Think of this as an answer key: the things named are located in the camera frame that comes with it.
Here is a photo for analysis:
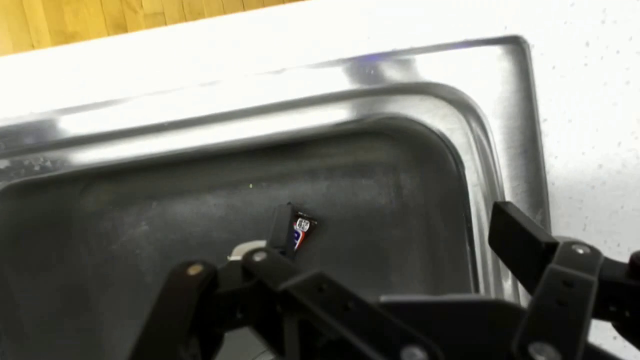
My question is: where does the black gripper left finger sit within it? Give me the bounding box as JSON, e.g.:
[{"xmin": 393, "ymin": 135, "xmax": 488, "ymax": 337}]
[{"xmin": 127, "ymin": 245, "xmax": 445, "ymax": 360}]

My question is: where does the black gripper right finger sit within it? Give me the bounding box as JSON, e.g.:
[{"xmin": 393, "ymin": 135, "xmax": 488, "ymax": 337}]
[{"xmin": 485, "ymin": 201, "xmax": 640, "ymax": 360}]

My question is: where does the brown Snickers candy bar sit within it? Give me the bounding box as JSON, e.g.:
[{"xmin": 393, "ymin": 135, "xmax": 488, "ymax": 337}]
[{"xmin": 268, "ymin": 203, "xmax": 322, "ymax": 261}]

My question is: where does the stainless steel double sink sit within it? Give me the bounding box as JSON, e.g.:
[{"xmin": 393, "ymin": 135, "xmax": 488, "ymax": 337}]
[{"xmin": 0, "ymin": 35, "xmax": 554, "ymax": 360}]

